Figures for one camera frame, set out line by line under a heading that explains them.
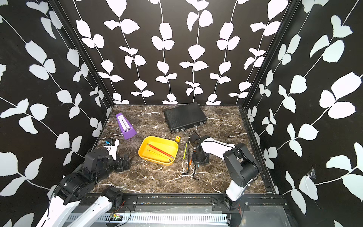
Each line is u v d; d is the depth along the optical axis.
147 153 0.92
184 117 1.42
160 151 0.93
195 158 0.81
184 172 0.84
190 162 0.88
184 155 0.92
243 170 0.46
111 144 0.58
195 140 0.75
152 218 0.70
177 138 0.98
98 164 0.48
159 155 0.91
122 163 0.59
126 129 0.96
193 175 0.84
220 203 0.73
